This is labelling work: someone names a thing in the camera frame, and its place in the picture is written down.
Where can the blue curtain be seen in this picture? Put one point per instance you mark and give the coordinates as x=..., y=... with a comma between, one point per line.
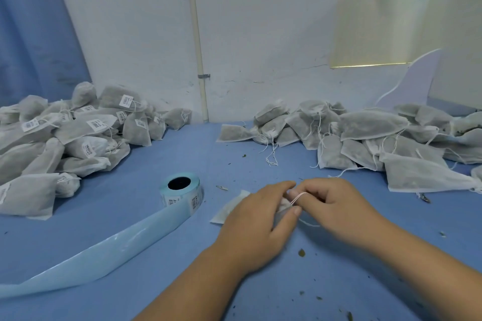
x=34, y=31

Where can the large beige panel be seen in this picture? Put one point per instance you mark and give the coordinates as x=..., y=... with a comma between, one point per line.
x=459, y=27

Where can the white wall pipe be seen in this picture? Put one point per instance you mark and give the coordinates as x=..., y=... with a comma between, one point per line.
x=197, y=31

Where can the pile of labelled herb bags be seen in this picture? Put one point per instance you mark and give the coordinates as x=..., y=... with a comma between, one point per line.
x=71, y=144

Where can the person's right hand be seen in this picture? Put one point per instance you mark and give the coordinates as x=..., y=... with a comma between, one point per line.
x=343, y=208

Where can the person's left hand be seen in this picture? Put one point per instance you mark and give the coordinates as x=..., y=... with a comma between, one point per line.
x=252, y=230

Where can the person's right forearm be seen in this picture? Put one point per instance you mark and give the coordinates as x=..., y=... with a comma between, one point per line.
x=433, y=272

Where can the blue label roll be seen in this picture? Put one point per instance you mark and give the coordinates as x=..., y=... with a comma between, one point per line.
x=181, y=190

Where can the white sachet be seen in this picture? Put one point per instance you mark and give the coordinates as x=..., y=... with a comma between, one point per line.
x=230, y=208

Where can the pile of unlabelled herb bags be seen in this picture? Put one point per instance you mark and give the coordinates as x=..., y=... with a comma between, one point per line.
x=361, y=140

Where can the white curved board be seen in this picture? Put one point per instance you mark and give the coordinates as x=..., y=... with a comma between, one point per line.
x=410, y=80

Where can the grey pipe clamp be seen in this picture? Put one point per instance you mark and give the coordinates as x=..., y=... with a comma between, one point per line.
x=203, y=75

